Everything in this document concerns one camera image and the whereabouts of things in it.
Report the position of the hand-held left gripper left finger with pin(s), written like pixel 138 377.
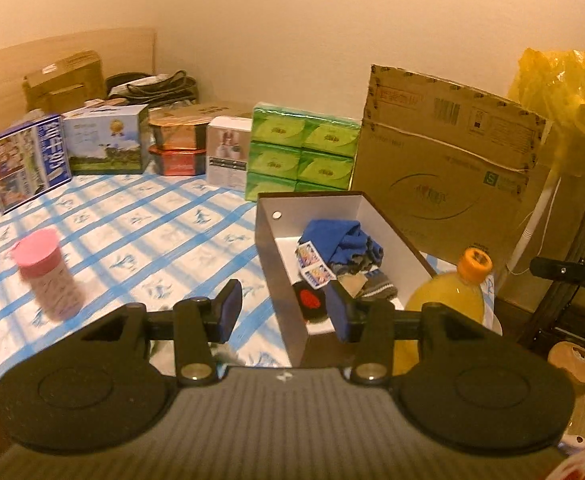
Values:
pixel 230 310

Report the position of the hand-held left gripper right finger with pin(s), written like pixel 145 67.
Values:
pixel 340 312

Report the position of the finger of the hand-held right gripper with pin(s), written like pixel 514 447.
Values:
pixel 562 268

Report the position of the beige cloth pouch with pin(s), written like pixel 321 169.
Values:
pixel 355 285

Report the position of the black round pad red centre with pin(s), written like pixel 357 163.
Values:
pixel 310 300

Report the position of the small patterned card packet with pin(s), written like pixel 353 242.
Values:
pixel 318 275
pixel 308 254

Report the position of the grey blue knit sock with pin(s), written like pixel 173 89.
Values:
pixel 380 287

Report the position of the blue felt cloth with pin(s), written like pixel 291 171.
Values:
pixel 327 237

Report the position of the black metal rack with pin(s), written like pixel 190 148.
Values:
pixel 567 305

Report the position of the wooden chair back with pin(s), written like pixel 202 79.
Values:
pixel 572 370

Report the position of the orange juice bottle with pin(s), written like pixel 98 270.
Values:
pixel 452 295

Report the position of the blue checked bed sheet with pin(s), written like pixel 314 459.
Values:
pixel 137 240

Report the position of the white product box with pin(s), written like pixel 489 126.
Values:
pixel 227 160

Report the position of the red hexagonal gift box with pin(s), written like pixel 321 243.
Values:
pixel 177 162

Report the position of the stack of green tissue packs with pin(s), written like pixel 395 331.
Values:
pixel 277 160

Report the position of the large flattened cardboard box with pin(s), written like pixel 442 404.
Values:
pixel 437 160

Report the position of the yellow plastic bag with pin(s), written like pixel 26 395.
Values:
pixel 557 90

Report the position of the pink lidded cup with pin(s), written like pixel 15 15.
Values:
pixel 47 280

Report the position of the flat cardboard box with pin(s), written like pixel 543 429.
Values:
pixel 207 109

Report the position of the green cow print carton box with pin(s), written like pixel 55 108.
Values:
pixel 107 140

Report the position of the black bag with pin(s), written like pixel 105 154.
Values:
pixel 172 85

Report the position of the blue printed carton box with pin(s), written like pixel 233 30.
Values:
pixel 22 160

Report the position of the small brown cardboard box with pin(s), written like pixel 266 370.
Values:
pixel 67 77

